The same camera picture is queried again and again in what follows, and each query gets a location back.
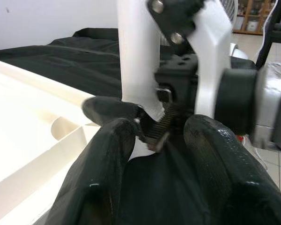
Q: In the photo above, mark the white plastic table leg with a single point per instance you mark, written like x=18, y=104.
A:
x=135, y=58

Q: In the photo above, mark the small red object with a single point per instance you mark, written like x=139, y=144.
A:
x=241, y=138

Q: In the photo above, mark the black chair frame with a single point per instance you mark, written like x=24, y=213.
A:
x=269, y=30

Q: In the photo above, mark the black tablecloth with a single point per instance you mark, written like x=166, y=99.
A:
x=84, y=65

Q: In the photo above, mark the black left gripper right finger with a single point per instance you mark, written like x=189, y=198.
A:
x=236, y=182

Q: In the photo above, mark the wooden shelf unit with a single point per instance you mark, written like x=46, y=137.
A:
x=250, y=14

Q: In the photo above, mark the white plastic children table top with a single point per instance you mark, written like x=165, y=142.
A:
x=25, y=140

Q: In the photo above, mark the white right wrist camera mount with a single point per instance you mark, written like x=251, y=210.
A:
x=215, y=47

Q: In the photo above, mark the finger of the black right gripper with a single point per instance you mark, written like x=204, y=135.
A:
x=103, y=109

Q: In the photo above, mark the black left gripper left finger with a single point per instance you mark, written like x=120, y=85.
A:
x=100, y=182

